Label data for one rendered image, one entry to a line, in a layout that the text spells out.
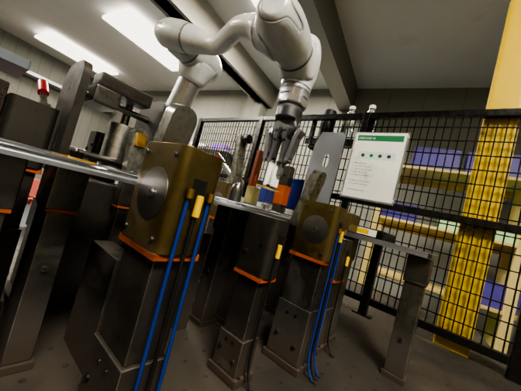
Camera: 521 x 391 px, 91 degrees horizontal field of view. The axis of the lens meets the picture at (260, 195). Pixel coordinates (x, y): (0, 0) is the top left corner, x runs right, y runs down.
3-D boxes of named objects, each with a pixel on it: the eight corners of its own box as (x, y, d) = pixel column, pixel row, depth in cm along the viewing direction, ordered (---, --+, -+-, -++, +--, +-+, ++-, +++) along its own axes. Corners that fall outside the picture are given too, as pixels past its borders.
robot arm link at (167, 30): (186, 10, 88) (209, 36, 101) (153, 3, 96) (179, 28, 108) (171, 46, 90) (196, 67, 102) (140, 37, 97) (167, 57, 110)
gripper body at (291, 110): (271, 102, 74) (263, 133, 74) (296, 101, 69) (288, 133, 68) (285, 114, 80) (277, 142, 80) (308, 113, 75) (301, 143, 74)
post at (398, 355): (403, 387, 56) (433, 259, 57) (379, 373, 59) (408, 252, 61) (407, 378, 60) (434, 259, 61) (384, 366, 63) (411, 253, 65)
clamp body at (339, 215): (308, 391, 47) (353, 209, 49) (260, 354, 55) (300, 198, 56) (322, 378, 52) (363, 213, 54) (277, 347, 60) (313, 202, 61)
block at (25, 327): (-8, 379, 33) (58, 164, 34) (-13, 349, 37) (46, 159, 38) (32, 368, 36) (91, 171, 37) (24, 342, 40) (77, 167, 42)
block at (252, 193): (225, 294, 83) (254, 186, 85) (219, 289, 85) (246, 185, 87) (233, 292, 86) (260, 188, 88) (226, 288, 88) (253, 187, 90)
